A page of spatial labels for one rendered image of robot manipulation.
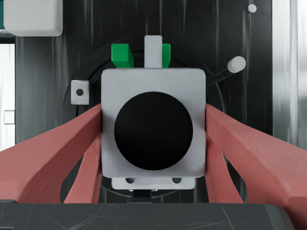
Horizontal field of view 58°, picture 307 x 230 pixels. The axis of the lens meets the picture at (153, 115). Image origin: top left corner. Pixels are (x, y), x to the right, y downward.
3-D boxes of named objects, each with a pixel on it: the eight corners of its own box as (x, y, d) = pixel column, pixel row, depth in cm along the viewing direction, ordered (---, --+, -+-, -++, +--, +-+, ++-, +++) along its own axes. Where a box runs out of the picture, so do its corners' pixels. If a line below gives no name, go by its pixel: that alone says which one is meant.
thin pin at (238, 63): (212, 86, 24) (246, 70, 15) (203, 86, 24) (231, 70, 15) (212, 77, 24) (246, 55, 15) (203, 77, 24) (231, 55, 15)
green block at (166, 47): (166, 72, 24) (170, 60, 19) (152, 72, 24) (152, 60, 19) (166, 58, 24) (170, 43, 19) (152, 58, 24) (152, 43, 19)
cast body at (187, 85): (188, 178, 17) (213, 216, 10) (118, 178, 17) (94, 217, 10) (187, 44, 17) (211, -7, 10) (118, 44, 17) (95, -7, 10)
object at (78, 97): (93, 105, 24) (89, 104, 22) (75, 105, 24) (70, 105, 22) (93, 81, 24) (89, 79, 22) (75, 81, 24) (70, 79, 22)
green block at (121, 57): (133, 72, 24) (129, 61, 19) (119, 72, 24) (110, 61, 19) (133, 58, 24) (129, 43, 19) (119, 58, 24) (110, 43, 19)
